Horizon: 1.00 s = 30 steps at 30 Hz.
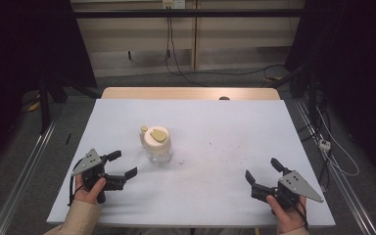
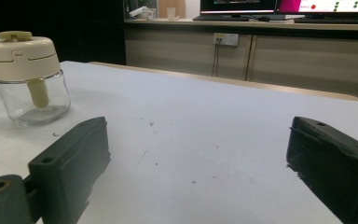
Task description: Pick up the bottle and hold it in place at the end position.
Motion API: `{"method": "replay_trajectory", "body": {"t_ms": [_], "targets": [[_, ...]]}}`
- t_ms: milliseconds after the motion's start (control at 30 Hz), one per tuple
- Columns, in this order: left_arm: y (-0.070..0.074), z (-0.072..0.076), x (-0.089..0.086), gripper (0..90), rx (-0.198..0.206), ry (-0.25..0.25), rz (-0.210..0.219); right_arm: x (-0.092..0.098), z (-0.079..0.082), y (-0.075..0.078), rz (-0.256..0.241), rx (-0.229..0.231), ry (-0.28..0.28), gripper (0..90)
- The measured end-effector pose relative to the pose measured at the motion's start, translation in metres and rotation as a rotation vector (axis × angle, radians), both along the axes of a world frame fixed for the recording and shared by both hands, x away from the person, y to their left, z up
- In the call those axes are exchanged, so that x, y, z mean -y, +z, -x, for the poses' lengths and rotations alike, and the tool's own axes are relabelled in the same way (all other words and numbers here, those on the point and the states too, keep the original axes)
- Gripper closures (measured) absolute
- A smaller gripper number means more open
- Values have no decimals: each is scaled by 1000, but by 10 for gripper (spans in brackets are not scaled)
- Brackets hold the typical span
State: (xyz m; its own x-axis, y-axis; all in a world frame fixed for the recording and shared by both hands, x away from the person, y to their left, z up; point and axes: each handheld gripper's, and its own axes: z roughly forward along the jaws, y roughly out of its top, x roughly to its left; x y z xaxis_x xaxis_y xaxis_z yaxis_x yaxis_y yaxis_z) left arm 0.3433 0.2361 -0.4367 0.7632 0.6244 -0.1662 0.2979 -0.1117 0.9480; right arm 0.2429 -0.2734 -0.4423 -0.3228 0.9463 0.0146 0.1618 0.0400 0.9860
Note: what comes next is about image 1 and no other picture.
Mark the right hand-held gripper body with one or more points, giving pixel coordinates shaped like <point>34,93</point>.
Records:
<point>297,186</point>

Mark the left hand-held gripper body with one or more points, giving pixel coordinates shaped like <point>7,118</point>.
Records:
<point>89,163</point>

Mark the clear bottle with cream lid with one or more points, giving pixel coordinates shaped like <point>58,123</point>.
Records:
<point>156,142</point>

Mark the person's left hand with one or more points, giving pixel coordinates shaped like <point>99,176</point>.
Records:
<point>86,195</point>

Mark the person's right hand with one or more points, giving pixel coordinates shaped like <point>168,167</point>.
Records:
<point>289,218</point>

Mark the small black floor object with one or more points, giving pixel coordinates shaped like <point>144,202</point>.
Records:
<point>68,138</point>

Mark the white table board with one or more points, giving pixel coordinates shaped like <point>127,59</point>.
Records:
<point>209,130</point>

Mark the black metal stand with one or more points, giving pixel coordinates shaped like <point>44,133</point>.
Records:
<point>44,107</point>
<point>312,94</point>

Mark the yellow floor tape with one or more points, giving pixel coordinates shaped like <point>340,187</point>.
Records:
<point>274,78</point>
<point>33,106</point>

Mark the dark round knob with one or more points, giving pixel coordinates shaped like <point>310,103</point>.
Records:
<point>224,98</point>

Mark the wooden table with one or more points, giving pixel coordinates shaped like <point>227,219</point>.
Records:
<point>176,93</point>

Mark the black curtain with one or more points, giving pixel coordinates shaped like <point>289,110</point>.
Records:
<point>19,49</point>
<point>362,65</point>

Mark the black horizontal bar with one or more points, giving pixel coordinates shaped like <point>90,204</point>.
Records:
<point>209,13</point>

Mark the metal floor rail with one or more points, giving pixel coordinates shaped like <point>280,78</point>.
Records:
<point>23,176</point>
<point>346,189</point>

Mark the small black wall clip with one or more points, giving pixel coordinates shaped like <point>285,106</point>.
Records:
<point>129,55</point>

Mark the wooden vertical post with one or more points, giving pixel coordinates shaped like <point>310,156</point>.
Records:
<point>194,39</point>

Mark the white wall outlet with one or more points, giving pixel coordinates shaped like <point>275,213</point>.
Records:
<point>173,3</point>

